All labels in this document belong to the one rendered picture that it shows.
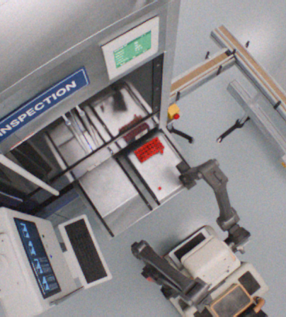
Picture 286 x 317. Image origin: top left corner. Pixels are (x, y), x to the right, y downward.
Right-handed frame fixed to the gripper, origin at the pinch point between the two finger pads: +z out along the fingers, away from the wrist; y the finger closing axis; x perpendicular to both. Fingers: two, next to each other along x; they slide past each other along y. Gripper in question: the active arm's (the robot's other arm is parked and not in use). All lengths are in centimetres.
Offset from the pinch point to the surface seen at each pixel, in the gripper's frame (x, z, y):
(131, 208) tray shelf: 36.2, 2.4, 6.9
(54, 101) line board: 39, -103, 38
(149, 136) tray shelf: 0.3, 2.5, 38.2
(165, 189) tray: 12.4, 2.2, 4.6
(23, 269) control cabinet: 91, -64, 3
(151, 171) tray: 12.7, 2.2, 18.5
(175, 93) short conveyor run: -30, -4, 51
